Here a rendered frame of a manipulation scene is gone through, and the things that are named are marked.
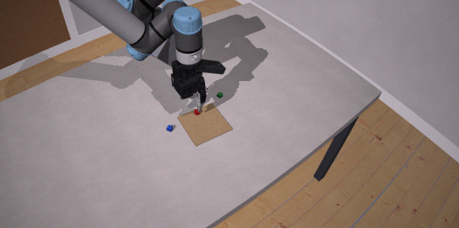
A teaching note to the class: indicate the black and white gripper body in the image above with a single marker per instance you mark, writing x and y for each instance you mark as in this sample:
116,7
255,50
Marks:
188,79

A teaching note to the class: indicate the tan mat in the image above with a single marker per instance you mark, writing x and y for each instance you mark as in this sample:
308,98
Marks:
204,127

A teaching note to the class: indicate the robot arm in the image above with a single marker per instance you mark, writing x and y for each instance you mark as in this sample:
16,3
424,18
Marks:
131,20

